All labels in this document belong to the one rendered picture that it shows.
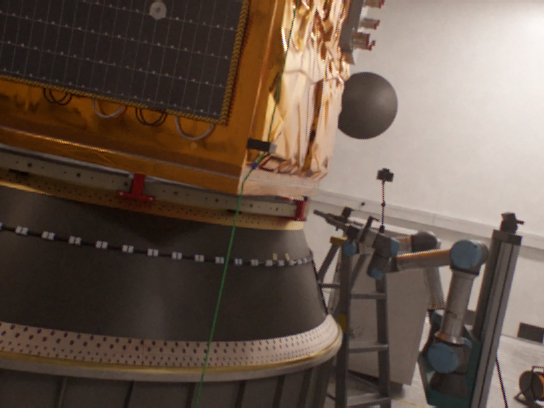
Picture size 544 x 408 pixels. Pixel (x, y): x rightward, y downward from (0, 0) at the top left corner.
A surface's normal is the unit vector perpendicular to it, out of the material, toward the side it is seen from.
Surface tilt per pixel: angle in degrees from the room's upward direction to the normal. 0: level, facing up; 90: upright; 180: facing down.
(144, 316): 62
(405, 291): 90
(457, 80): 90
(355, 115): 90
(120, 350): 43
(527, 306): 90
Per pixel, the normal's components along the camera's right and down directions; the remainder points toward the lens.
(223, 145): -0.20, 0.17
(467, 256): -0.47, -0.20
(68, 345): 0.28, -0.66
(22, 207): 0.02, -0.44
